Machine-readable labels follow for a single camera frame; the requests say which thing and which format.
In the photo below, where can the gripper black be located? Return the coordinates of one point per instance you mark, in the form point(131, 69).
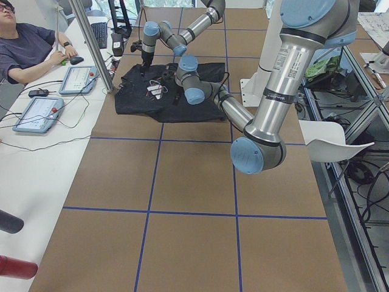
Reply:
point(166, 75)
point(148, 57)

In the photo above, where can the black t-shirt with logo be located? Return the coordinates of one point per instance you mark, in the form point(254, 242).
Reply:
point(164, 102)

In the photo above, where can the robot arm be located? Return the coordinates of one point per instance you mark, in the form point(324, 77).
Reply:
point(306, 27)
point(178, 43)

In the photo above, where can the black power adapter box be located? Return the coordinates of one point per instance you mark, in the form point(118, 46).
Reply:
point(117, 44)

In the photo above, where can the black keyboard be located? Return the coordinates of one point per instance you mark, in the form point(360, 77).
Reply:
point(100, 33)

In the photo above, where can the black computer mouse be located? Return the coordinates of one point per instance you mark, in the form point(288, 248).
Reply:
point(76, 60)

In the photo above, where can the light blue teach pendant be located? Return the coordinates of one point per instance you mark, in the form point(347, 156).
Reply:
point(40, 115)
point(78, 80)

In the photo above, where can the black handheld remote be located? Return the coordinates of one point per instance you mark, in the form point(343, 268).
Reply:
point(38, 93)

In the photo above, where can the seated person in navy shirt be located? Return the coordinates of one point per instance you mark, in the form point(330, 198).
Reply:
point(28, 51)

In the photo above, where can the green cloth pile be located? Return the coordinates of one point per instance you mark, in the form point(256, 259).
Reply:
point(324, 66)

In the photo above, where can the white curved plastic chair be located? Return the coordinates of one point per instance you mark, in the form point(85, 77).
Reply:
point(326, 142)

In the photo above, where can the black cylinder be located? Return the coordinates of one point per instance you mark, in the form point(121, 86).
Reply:
point(10, 223)

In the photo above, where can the red cylinder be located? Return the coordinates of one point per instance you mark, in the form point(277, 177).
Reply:
point(16, 268)

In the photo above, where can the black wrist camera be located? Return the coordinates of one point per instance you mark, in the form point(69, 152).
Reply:
point(137, 45)

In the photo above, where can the aluminium frame post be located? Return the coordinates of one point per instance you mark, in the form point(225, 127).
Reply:
point(80, 14)

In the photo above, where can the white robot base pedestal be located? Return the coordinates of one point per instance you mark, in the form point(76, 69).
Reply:
point(252, 89)

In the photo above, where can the aluminium side frame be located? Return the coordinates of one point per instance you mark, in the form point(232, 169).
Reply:
point(355, 191)

